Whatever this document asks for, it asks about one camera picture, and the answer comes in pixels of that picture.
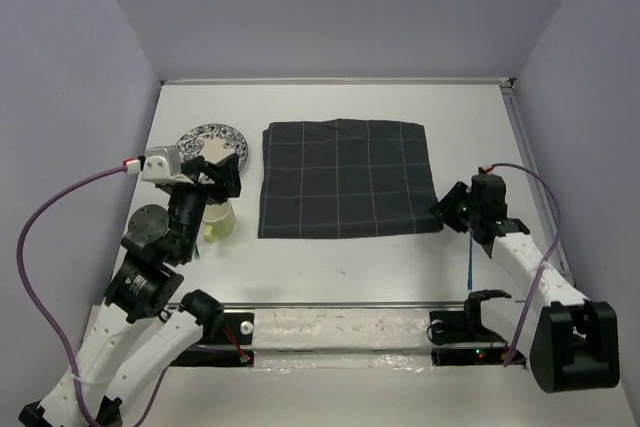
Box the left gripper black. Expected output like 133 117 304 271
168 151 243 260

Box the dark checked cloth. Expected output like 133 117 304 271
258 119 443 240

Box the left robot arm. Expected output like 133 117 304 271
16 146 241 426

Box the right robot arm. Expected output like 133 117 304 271
426 167 620 393

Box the blue floral plate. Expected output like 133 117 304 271
175 123 249 171

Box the pale yellow mug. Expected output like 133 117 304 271
201 202 236 243

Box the iridescent spoon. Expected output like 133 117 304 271
467 231 474 292

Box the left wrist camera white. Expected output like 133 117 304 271
141 145 192 185

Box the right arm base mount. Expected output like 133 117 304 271
426 310 508 367

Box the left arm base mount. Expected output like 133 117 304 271
170 311 255 368

